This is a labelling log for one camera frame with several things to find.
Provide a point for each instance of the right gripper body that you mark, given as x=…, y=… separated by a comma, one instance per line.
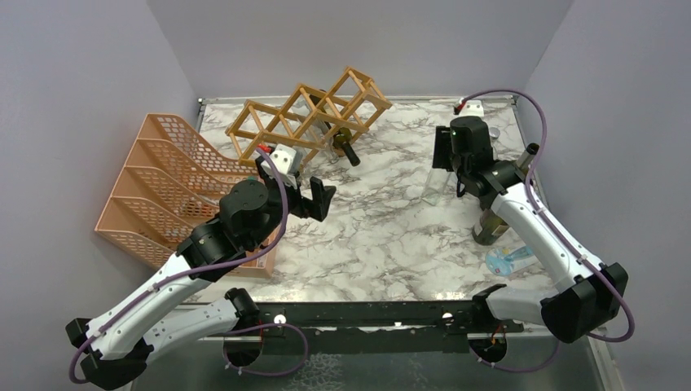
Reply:
x=457, y=161

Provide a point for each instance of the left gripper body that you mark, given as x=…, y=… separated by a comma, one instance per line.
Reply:
x=297, y=204

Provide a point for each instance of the clear square glass bottle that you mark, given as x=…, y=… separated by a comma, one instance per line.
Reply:
x=435, y=185

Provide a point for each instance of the dark green wine bottle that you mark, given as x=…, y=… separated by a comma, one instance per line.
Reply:
x=340, y=140

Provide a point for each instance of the green wine bottle front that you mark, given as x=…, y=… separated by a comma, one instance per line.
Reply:
x=489, y=228

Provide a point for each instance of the wooden wine rack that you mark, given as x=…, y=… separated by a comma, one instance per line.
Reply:
x=355, y=99

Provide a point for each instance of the tall clear glass bottle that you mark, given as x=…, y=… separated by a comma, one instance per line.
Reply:
x=333, y=154

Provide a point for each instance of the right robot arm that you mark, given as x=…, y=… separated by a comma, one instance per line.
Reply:
x=586, y=293

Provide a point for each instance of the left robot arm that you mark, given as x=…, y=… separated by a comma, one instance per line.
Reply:
x=116, y=347

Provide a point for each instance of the clear bottle silver cap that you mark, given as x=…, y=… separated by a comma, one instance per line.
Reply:
x=494, y=134

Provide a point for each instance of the peach plastic file rack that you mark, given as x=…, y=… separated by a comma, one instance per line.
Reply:
x=171, y=181

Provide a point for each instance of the peach desk organizer tray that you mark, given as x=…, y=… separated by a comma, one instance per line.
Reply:
x=261, y=267

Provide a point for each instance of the blue white packaged item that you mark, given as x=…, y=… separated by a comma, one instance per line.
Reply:
x=505, y=261

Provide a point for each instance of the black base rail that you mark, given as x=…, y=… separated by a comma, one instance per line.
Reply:
x=384, y=327

